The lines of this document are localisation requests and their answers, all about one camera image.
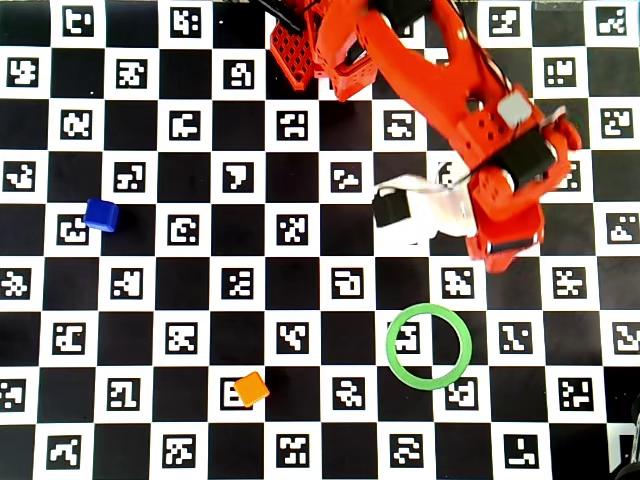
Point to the blue cube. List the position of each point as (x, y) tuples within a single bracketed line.
[(101, 214)]

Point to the red-orange gripper body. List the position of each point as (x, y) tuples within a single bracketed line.
[(511, 247)]

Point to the black white marker checkerboard mat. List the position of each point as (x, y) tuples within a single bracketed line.
[(292, 300)]

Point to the red-orange gripper finger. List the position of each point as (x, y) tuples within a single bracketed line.
[(502, 261)]

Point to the black camera tripod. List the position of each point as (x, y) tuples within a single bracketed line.
[(627, 472)]

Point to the red-orange robot arm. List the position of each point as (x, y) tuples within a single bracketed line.
[(450, 100)]

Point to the clear tape strip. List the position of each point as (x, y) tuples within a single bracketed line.
[(557, 5)]

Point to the orange cube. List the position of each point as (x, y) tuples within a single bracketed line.
[(251, 389)]

